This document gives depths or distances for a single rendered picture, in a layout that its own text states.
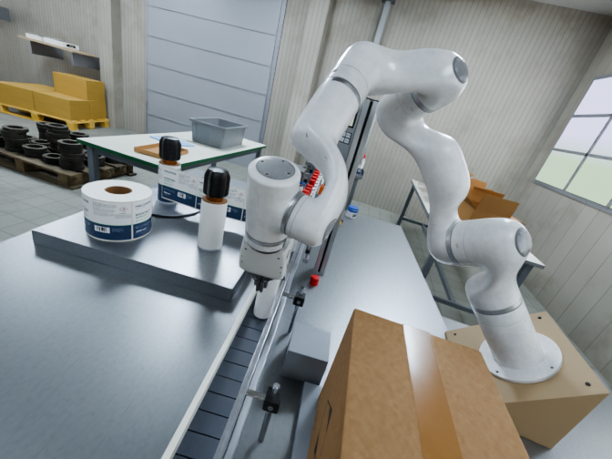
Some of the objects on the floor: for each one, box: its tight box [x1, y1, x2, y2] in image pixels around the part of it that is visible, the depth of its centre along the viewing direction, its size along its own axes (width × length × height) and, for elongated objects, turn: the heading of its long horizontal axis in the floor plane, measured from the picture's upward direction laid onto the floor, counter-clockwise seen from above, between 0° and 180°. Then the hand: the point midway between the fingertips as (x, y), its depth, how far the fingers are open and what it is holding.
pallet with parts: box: [0, 121, 137, 190], centre depth 338 cm, size 95×137×49 cm
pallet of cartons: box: [0, 72, 109, 131], centre depth 513 cm, size 147×114×82 cm
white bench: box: [77, 131, 267, 183], centre depth 303 cm, size 190×75×80 cm, turn 138°
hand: (261, 281), depth 66 cm, fingers closed
